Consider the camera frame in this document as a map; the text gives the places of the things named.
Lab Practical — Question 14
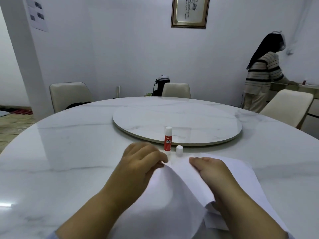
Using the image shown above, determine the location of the person's right hand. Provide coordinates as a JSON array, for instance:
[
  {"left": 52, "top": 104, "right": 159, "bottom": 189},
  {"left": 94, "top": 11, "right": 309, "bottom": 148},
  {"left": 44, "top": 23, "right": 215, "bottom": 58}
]
[{"left": 189, "top": 156, "right": 248, "bottom": 212}]

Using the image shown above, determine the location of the person's left hand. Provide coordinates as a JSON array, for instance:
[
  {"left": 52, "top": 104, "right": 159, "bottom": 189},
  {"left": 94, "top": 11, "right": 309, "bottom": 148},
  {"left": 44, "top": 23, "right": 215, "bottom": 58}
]
[{"left": 99, "top": 142, "right": 169, "bottom": 210}]

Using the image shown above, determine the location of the stack of white papers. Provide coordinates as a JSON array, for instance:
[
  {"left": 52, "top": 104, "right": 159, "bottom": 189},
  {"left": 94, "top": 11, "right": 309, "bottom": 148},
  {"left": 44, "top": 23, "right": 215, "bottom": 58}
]
[{"left": 194, "top": 153, "right": 292, "bottom": 239}]

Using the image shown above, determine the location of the red white glue stick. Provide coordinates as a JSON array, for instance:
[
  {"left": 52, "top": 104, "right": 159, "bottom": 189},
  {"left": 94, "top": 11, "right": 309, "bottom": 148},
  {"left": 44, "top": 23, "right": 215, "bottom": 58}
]
[{"left": 164, "top": 126, "right": 173, "bottom": 152}]

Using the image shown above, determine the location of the white paper sheet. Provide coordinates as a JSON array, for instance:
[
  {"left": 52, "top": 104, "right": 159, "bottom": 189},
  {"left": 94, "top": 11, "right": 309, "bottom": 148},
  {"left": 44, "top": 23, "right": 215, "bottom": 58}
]
[{"left": 108, "top": 160, "right": 216, "bottom": 239}]

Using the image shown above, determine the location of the person's right forearm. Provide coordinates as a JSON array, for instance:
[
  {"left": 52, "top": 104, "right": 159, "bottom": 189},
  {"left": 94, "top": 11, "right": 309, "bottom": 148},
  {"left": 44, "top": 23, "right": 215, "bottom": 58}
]
[{"left": 215, "top": 195, "right": 296, "bottom": 239}]

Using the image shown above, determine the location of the round marble turntable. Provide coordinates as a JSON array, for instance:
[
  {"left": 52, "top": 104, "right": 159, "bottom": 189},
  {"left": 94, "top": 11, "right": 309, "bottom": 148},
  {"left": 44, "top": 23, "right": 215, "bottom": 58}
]
[{"left": 112, "top": 104, "right": 243, "bottom": 147}]

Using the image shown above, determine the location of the black cloth bundle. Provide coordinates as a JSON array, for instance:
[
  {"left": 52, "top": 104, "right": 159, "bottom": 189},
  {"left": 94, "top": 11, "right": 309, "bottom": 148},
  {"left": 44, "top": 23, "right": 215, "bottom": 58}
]
[{"left": 65, "top": 101, "right": 93, "bottom": 110}]

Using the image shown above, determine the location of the cream upholstered chair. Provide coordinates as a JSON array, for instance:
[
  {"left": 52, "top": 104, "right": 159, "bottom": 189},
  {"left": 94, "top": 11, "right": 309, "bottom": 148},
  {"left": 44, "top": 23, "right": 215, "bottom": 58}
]
[
  {"left": 161, "top": 83, "right": 192, "bottom": 99},
  {"left": 259, "top": 89, "right": 314, "bottom": 129},
  {"left": 49, "top": 82, "right": 93, "bottom": 114}
]

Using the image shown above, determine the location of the beige sideboard cabinet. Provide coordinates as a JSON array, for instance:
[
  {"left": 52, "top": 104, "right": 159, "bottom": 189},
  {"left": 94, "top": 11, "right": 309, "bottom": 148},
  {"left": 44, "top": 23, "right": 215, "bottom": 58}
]
[{"left": 266, "top": 82, "right": 319, "bottom": 140}]

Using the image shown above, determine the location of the framed calligraphy picture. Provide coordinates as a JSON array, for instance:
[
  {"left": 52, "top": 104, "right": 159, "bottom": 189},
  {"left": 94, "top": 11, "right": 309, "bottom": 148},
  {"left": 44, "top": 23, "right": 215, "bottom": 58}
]
[{"left": 171, "top": 0, "right": 211, "bottom": 29}]

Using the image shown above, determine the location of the printed wall notice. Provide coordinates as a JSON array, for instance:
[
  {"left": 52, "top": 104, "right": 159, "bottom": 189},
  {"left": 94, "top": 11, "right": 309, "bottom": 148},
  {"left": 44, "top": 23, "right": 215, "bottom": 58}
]
[{"left": 25, "top": 0, "right": 49, "bottom": 33}]

